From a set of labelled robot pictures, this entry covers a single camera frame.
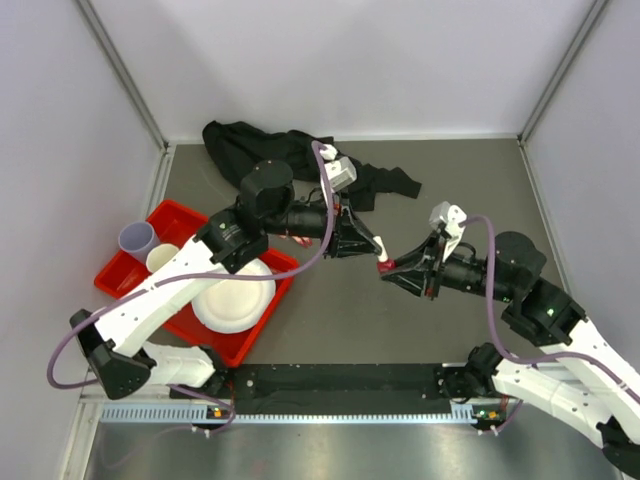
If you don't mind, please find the white paper plate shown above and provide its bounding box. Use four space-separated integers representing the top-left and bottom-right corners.
191 280 276 334

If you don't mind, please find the red plastic tray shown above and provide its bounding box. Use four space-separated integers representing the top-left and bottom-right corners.
94 200 293 367

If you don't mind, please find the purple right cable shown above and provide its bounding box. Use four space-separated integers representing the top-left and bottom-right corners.
462 214 640 401

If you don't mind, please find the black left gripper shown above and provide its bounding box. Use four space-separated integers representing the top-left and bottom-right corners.
265 189 383 261

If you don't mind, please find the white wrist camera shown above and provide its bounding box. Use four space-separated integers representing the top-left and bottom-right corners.
429 201 467 261
320 144 357 192

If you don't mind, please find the grey slotted cable duct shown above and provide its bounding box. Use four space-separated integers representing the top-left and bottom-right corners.
99 402 506 426

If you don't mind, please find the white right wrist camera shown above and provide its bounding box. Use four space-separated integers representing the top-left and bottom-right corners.
429 201 467 261

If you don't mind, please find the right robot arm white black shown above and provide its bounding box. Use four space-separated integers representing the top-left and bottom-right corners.
377 231 639 478

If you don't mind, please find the black cloth garment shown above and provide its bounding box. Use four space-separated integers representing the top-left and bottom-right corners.
202 121 422 212

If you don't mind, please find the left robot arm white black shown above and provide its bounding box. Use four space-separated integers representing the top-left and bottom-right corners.
70 156 381 400

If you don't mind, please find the mannequin hand with red nails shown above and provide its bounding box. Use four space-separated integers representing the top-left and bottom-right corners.
288 236 313 248

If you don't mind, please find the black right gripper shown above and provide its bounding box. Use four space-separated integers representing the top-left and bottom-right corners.
381 229 517 302

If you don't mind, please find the red nail polish bottle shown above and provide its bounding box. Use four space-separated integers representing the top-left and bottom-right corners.
377 259 396 273

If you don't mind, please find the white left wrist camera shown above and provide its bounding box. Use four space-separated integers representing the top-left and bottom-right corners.
320 144 357 192

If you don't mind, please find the purple plastic cup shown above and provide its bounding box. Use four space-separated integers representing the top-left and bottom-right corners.
118 221 159 264

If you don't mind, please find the white nail polish cap brush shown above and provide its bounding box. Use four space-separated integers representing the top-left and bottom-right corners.
373 236 389 263

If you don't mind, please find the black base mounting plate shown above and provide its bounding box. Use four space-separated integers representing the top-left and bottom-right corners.
201 364 498 416

